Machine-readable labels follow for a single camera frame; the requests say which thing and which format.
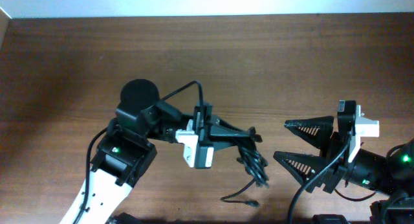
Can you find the black base block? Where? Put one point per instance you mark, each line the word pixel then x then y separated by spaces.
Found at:
pixel 328 219

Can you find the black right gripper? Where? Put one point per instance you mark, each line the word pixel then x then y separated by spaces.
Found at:
pixel 338 146

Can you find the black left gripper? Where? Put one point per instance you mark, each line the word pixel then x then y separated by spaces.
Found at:
pixel 222 134

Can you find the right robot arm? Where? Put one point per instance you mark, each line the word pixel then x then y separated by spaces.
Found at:
pixel 391 175

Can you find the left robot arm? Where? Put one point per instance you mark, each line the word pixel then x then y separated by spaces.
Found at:
pixel 124 150

